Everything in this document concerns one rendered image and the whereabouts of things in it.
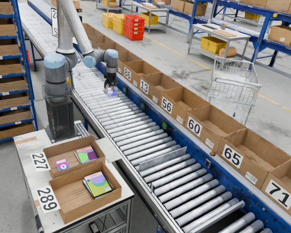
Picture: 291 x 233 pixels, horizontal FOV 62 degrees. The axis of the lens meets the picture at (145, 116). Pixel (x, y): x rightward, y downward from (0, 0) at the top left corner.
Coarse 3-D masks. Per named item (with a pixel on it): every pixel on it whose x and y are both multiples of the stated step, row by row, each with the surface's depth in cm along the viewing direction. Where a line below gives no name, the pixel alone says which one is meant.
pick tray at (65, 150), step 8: (88, 136) 197; (64, 144) 188; (72, 144) 193; (80, 144) 197; (88, 144) 201; (96, 144) 192; (48, 152) 184; (56, 152) 188; (64, 152) 192; (72, 152) 193; (96, 152) 195; (48, 160) 183; (56, 160) 184; (72, 160) 185; (96, 160) 176; (104, 160) 181; (56, 168) 177; (72, 168) 168; (80, 168) 172; (56, 176) 164
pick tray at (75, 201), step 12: (84, 168) 168; (96, 168) 175; (108, 168) 169; (60, 180) 160; (72, 180) 167; (108, 180) 172; (60, 192) 160; (72, 192) 160; (84, 192) 161; (120, 192) 158; (60, 204) 152; (72, 204) 153; (84, 204) 143; (96, 204) 149; (72, 216) 142
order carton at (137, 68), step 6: (126, 66) 281; (132, 66) 296; (138, 66) 301; (144, 66) 302; (150, 66) 291; (132, 72) 271; (138, 72) 305; (144, 72) 305; (150, 72) 293; (156, 72) 283; (126, 78) 288; (132, 78) 275; (138, 78) 263; (132, 84) 278; (138, 84) 266
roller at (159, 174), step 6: (186, 162) 196; (192, 162) 198; (168, 168) 189; (174, 168) 190; (180, 168) 192; (156, 174) 182; (162, 174) 184; (168, 174) 187; (144, 180) 178; (150, 180) 178
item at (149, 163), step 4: (184, 148) 203; (172, 152) 196; (176, 152) 200; (180, 152) 202; (184, 152) 206; (160, 156) 190; (164, 156) 193; (168, 156) 196; (172, 156) 199; (176, 156) 203; (148, 160) 185; (152, 160) 188; (156, 160) 190; (160, 160) 193; (164, 160) 196; (168, 160) 199; (140, 164) 182; (144, 164) 184; (148, 164) 187; (152, 164) 190; (156, 164) 193; (140, 168) 184; (144, 168) 187
